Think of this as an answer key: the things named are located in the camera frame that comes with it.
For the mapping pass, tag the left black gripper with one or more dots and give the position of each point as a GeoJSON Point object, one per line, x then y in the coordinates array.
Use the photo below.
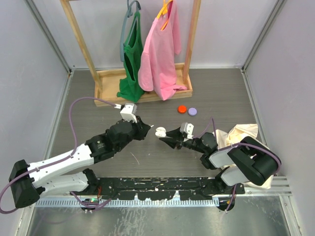
{"type": "Point", "coordinates": [141, 129]}

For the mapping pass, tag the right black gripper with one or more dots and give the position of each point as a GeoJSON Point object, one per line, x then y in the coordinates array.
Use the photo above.
{"type": "Point", "coordinates": [173, 142]}

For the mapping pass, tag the white earbud case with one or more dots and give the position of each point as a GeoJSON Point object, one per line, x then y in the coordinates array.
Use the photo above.
{"type": "Point", "coordinates": [160, 132]}

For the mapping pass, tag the cream cloth bag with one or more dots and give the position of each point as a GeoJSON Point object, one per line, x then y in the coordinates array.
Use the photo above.
{"type": "Point", "coordinates": [235, 135]}

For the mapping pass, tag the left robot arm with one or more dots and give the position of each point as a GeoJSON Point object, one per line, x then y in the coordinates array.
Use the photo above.
{"type": "Point", "coordinates": [30, 182]}

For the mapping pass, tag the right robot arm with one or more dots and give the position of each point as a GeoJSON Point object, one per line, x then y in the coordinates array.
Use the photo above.
{"type": "Point", "coordinates": [246, 161]}

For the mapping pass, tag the green tank top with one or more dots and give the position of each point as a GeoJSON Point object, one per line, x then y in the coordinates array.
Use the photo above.
{"type": "Point", "coordinates": [133, 48]}

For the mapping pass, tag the pink shirt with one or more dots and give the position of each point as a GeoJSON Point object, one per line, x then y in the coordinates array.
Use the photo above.
{"type": "Point", "coordinates": [157, 67]}

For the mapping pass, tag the wooden clothes rack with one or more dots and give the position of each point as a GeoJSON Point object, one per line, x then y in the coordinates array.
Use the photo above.
{"type": "Point", "coordinates": [107, 81]}

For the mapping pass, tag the grey blue hanger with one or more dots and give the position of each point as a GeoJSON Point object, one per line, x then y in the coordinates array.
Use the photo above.
{"type": "Point", "coordinates": [124, 32]}

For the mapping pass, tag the yellow hanger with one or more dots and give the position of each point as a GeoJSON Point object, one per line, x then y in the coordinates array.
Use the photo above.
{"type": "Point", "coordinates": [164, 13]}

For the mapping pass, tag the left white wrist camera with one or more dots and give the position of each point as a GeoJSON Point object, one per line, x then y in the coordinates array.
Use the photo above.
{"type": "Point", "coordinates": [128, 111]}

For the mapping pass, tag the white slotted cable duct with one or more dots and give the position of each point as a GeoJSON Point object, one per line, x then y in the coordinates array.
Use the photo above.
{"type": "Point", "coordinates": [175, 202]}

